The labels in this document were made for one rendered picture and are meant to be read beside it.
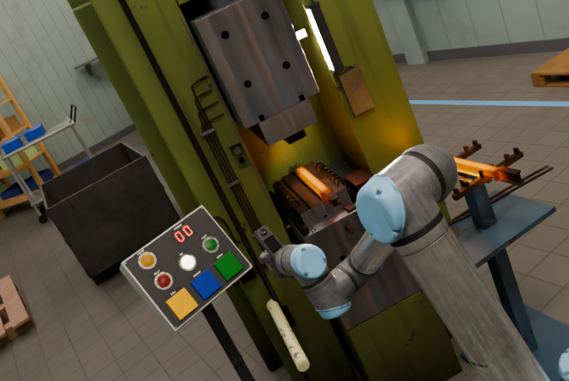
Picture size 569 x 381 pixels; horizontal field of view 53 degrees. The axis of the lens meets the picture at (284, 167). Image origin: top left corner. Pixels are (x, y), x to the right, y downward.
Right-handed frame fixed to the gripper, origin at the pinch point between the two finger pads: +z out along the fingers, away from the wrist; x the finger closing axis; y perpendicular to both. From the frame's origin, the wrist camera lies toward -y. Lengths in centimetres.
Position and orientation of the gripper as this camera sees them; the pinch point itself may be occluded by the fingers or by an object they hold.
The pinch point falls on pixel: (263, 252)
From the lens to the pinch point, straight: 186.2
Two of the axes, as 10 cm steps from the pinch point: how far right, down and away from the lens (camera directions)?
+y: 5.1, 8.6, 0.7
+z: -3.5, 1.3, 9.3
